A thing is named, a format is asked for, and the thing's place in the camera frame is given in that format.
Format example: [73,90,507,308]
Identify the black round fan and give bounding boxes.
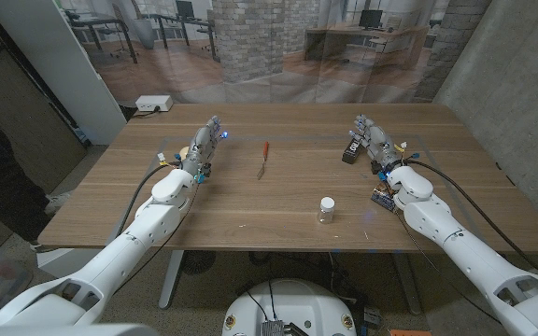
[180,250,218,276]

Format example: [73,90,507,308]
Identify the white power box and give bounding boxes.
[134,94,174,113]

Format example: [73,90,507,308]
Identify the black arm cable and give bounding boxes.
[389,158,538,281]
[115,161,181,239]

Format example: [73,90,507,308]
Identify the printed office backdrop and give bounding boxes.
[58,0,492,105]

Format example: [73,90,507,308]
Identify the white partition panel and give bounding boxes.
[0,0,128,146]

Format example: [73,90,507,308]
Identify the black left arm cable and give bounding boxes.
[115,161,181,239]

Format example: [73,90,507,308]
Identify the black Nitro bar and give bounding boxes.
[341,137,362,165]

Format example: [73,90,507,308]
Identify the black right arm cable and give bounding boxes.
[389,158,538,281]

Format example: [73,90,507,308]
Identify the white table leg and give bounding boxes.
[158,250,185,310]
[392,253,423,316]

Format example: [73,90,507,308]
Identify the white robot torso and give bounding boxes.
[221,278,358,336]

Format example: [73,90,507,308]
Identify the fork with red handle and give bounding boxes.
[256,141,270,181]

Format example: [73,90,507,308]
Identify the clear jar with white lid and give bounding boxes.
[318,196,336,225]

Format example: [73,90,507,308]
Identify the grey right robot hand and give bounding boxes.
[348,114,404,175]

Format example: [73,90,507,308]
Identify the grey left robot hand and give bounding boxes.
[178,115,229,181]

